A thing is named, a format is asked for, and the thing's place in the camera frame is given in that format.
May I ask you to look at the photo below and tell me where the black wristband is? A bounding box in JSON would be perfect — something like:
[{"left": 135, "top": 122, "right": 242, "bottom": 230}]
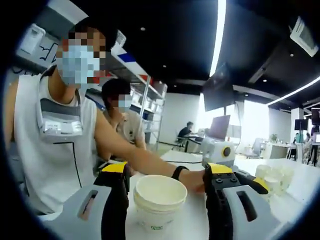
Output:
[{"left": 171, "top": 165, "right": 190, "bottom": 181}]

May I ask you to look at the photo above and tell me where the ceiling air conditioner unit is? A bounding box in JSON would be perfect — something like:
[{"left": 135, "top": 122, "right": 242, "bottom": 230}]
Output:
[{"left": 289, "top": 15, "right": 320, "bottom": 58}]

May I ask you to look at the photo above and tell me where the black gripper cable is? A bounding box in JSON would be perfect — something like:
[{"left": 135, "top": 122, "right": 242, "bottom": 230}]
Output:
[{"left": 161, "top": 158, "right": 205, "bottom": 165}]

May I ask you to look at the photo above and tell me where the white wall unit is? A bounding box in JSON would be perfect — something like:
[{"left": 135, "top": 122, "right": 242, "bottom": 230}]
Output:
[{"left": 14, "top": 23, "right": 48, "bottom": 60}]

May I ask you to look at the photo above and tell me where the long curved ceiling light strip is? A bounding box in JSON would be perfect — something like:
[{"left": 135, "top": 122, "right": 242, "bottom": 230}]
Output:
[{"left": 208, "top": 0, "right": 228, "bottom": 78}]

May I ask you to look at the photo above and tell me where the person's left hand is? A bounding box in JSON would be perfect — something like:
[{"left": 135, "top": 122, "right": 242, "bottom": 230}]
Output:
[{"left": 179, "top": 169, "right": 207, "bottom": 194}]

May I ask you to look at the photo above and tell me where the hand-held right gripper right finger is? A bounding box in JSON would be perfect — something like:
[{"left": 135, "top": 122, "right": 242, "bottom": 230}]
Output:
[{"left": 202, "top": 162, "right": 283, "bottom": 240}]

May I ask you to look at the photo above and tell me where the grey worn chest device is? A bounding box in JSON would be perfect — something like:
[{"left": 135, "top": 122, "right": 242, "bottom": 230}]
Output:
[{"left": 37, "top": 96, "right": 84, "bottom": 145}]

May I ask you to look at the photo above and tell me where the person's head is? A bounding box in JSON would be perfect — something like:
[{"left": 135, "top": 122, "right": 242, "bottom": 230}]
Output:
[{"left": 56, "top": 17, "right": 120, "bottom": 101}]

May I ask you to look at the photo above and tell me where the stack of nested paper cups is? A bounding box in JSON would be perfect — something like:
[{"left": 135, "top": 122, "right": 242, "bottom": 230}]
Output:
[{"left": 133, "top": 174, "right": 188, "bottom": 233}]

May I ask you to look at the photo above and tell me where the person's white sleeveless shirt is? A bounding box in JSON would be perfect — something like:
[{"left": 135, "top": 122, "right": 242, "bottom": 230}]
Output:
[{"left": 11, "top": 71, "right": 102, "bottom": 216}]

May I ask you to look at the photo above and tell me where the white table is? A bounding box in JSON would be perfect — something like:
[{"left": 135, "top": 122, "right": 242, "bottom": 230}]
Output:
[{"left": 37, "top": 149, "right": 309, "bottom": 240}]

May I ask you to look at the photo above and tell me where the large hanging black monitor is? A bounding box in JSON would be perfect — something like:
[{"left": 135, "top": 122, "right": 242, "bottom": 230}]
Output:
[{"left": 201, "top": 61, "right": 236, "bottom": 113}]

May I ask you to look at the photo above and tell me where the black chest device cable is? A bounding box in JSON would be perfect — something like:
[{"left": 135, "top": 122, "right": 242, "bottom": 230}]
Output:
[{"left": 51, "top": 141, "right": 83, "bottom": 189}]

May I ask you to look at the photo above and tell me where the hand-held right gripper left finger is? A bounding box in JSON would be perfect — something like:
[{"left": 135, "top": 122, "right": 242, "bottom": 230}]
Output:
[{"left": 37, "top": 161, "right": 131, "bottom": 240}]

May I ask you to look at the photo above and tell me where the reddish desk monitor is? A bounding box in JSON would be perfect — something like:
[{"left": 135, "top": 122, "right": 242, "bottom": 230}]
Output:
[{"left": 208, "top": 114, "right": 232, "bottom": 141}]

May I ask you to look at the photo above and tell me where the small black monitor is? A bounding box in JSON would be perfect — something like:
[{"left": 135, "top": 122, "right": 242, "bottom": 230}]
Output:
[{"left": 294, "top": 118, "right": 309, "bottom": 131}]

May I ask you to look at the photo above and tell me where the cluster of paper cups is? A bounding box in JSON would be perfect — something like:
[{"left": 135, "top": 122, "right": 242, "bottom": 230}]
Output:
[{"left": 254, "top": 163, "right": 296, "bottom": 196}]

